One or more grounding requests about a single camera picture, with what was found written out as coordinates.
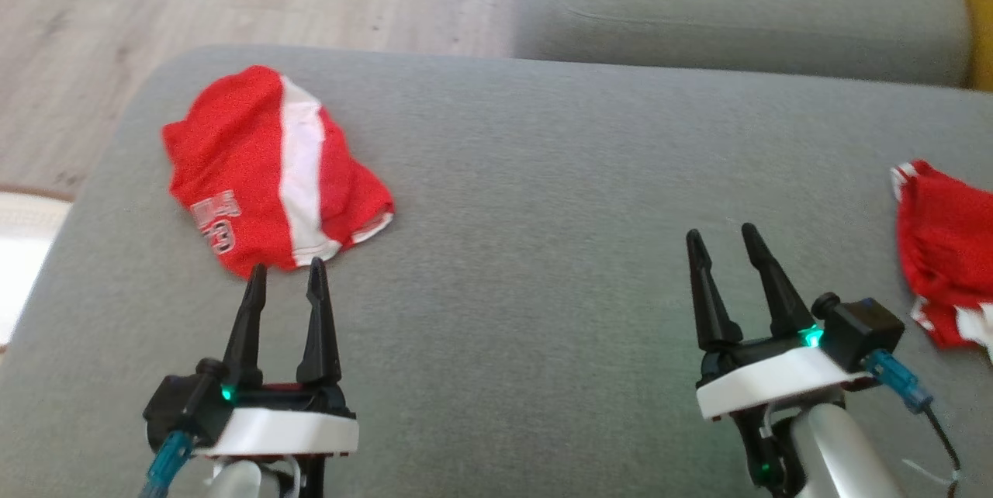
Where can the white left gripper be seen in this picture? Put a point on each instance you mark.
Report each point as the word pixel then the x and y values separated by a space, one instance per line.
pixel 287 432

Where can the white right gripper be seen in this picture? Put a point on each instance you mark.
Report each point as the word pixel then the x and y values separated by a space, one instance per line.
pixel 768 382

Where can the red shorts with white stripe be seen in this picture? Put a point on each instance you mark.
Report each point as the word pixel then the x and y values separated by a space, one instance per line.
pixel 233 164

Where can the red Bulls 23 jersey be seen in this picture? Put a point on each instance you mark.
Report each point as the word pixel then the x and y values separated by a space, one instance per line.
pixel 946 250

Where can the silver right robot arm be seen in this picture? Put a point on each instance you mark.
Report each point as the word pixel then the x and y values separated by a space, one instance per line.
pixel 845 451

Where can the large grey sofa seat cushion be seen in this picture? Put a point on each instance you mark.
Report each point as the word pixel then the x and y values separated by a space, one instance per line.
pixel 543 250

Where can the white rug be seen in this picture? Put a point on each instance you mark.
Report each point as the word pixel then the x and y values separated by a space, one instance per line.
pixel 23 250

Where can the grey sofa back cushion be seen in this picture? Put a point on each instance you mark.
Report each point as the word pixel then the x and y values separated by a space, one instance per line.
pixel 737 1

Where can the yellow sofa back cushion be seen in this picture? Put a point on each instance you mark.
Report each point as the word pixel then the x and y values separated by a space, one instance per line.
pixel 979 1

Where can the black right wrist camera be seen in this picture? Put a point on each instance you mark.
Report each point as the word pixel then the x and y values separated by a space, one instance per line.
pixel 861 331

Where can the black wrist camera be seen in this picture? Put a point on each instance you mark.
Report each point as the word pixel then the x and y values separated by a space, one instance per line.
pixel 861 331
pixel 178 405

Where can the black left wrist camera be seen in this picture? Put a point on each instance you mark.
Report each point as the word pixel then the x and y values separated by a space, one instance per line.
pixel 178 405

